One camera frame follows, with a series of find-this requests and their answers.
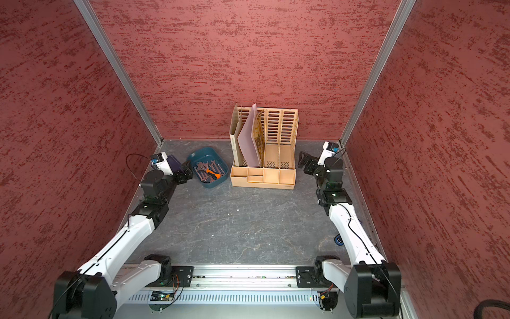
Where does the teal plastic storage tray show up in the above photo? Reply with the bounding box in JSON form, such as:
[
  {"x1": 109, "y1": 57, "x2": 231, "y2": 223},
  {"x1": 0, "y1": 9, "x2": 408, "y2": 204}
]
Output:
[{"x1": 187, "y1": 147, "x2": 230, "y2": 189}]

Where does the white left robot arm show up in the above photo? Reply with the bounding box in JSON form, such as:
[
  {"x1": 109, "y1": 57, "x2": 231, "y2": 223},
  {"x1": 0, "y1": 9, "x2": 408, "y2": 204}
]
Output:
[{"x1": 49, "y1": 162, "x2": 193, "y2": 318}]

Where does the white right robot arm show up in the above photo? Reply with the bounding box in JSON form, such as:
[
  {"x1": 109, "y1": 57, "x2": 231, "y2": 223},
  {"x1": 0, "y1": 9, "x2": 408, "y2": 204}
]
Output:
[{"x1": 298, "y1": 150, "x2": 401, "y2": 318}]

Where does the purple notebook yellow label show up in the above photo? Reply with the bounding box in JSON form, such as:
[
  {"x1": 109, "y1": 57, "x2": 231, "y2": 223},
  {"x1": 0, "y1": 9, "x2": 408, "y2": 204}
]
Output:
[{"x1": 167, "y1": 154, "x2": 182, "y2": 173}]

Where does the wooden desk file organizer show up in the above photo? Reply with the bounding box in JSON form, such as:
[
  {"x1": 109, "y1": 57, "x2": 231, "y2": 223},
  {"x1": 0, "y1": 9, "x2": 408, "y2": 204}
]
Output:
[{"x1": 229, "y1": 105, "x2": 299, "y2": 190}]

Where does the pink paper folder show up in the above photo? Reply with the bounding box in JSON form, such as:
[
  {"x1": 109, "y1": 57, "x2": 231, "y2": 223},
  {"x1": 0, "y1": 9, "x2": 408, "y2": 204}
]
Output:
[{"x1": 238, "y1": 104, "x2": 262, "y2": 167}]

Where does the blue black tape roll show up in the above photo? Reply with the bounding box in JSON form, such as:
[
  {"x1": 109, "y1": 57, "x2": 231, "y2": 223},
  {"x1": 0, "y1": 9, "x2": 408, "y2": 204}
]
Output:
[{"x1": 334, "y1": 234, "x2": 344, "y2": 246}]

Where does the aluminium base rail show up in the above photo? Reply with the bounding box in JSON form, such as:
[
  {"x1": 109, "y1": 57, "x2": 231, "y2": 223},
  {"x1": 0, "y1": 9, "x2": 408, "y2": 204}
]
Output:
[{"x1": 115, "y1": 262, "x2": 417, "y2": 319}]

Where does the right corner aluminium post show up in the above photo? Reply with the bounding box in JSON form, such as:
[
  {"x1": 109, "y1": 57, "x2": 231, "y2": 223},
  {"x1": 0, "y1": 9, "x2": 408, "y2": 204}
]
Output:
[{"x1": 340, "y1": 0, "x2": 417, "y2": 146}]

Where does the corner aluminium post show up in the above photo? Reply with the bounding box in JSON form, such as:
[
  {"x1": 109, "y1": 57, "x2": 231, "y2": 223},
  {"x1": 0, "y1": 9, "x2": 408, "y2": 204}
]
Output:
[
  {"x1": 74, "y1": 0, "x2": 164, "y2": 147},
  {"x1": 340, "y1": 0, "x2": 417, "y2": 146}
]

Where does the left corner aluminium post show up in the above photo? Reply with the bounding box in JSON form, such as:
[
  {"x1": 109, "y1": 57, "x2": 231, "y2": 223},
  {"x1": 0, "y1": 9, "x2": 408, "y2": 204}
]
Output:
[{"x1": 74, "y1": 0, "x2": 164, "y2": 147}]

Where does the black cable bottom right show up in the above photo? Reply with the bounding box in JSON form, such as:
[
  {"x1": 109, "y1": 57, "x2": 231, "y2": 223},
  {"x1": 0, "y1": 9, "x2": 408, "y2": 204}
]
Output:
[{"x1": 473, "y1": 299, "x2": 510, "y2": 319}]

